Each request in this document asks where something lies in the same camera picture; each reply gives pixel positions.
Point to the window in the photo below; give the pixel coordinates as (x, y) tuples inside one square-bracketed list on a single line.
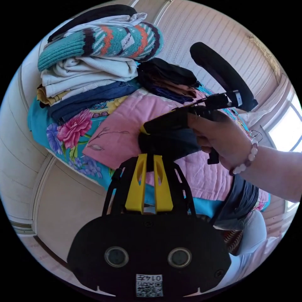
[(284, 125)]

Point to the person's right forearm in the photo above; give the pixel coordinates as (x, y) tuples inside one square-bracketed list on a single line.
[(276, 170)]

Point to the cream cupboard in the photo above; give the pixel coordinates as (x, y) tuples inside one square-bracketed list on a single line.
[(26, 141)]

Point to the pile of dark clothes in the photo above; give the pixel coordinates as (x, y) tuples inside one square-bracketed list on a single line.
[(165, 73)]

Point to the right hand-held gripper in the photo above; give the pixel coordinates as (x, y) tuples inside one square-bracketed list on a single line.
[(170, 122)]

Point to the black long sleeve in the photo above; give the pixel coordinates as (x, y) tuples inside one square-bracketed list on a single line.
[(170, 144)]

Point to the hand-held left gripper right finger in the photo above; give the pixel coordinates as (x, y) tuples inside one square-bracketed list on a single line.
[(163, 188)]

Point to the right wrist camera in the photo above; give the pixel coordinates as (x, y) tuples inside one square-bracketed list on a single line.
[(219, 68)]

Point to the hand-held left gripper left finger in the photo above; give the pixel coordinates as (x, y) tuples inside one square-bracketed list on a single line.
[(135, 186)]

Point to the person's right hand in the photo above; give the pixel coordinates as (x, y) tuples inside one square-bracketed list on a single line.
[(219, 134)]

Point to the bed with floral sheet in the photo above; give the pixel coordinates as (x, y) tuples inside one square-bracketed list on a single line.
[(132, 113)]

